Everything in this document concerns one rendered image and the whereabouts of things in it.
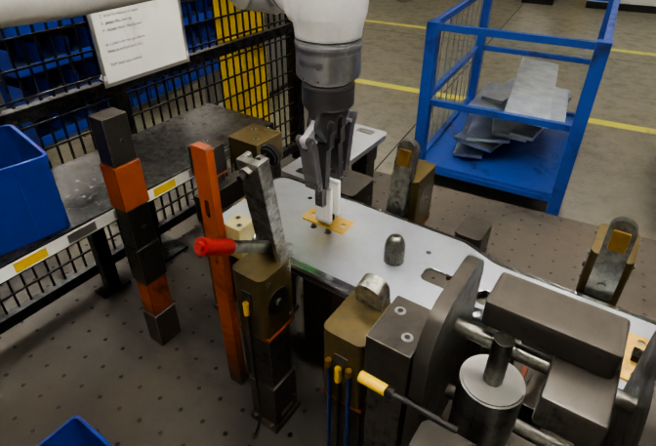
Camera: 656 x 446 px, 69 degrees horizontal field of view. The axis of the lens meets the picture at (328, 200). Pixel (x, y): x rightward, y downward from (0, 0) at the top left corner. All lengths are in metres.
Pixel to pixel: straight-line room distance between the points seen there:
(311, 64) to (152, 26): 0.58
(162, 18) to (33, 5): 0.63
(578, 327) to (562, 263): 0.90
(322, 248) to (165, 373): 0.43
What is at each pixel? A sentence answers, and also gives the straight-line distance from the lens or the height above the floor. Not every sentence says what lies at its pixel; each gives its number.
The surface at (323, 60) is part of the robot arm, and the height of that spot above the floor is 1.31.
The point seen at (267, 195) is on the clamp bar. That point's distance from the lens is 0.61.
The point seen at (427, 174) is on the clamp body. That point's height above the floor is 1.05.
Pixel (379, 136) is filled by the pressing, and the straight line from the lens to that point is 1.15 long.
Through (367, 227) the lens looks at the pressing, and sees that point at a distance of 0.83.
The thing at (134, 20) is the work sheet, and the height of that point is 1.26.
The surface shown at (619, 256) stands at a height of 1.05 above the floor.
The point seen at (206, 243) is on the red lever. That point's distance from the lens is 0.58.
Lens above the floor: 1.49
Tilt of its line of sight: 33 degrees down
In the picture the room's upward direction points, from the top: straight up
